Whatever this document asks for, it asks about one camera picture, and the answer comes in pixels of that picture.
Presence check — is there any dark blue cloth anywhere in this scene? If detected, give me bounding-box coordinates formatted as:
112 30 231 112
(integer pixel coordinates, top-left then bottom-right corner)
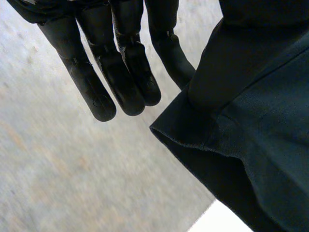
149 31 309 232

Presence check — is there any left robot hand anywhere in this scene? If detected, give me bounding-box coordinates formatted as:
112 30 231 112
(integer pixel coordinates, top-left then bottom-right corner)
6 0 309 122

